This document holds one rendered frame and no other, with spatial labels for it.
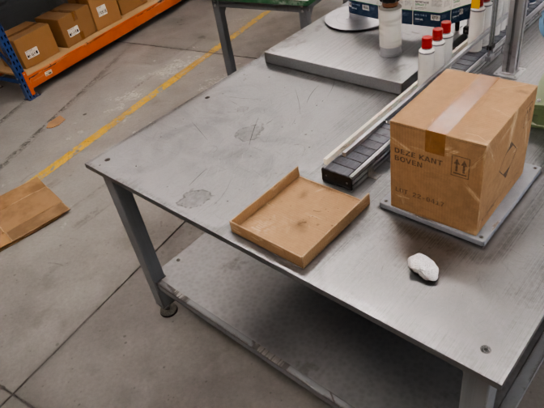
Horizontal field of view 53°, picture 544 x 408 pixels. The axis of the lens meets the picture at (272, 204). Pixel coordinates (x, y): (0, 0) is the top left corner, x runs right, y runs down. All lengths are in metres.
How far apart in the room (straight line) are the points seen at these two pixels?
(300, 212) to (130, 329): 1.23
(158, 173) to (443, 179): 0.94
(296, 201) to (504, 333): 0.67
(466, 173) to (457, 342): 0.38
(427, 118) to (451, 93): 0.13
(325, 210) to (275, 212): 0.14
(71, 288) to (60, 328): 0.24
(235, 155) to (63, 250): 1.50
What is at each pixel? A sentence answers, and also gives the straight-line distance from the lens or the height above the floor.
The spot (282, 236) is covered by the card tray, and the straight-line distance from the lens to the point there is 1.47.
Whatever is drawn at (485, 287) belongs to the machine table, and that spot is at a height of 0.83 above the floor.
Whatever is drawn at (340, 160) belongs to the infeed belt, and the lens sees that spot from 1.64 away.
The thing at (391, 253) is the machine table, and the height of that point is 0.83.
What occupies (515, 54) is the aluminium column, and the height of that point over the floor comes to 0.91.
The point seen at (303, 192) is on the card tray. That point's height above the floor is 0.83.
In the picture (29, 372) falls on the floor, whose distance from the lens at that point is 2.60.
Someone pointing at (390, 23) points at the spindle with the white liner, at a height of 1.01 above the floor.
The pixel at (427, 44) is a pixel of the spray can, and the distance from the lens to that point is 1.86.
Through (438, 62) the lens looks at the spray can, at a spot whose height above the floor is 0.98.
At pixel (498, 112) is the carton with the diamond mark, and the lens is 1.39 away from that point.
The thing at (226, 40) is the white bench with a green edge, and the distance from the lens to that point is 3.67.
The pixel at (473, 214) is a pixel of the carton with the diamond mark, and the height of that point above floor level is 0.92.
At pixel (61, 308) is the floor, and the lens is 2.78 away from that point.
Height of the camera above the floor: 1.82
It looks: 39 degrees down
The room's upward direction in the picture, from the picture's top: 11 degrees counter-clockwise
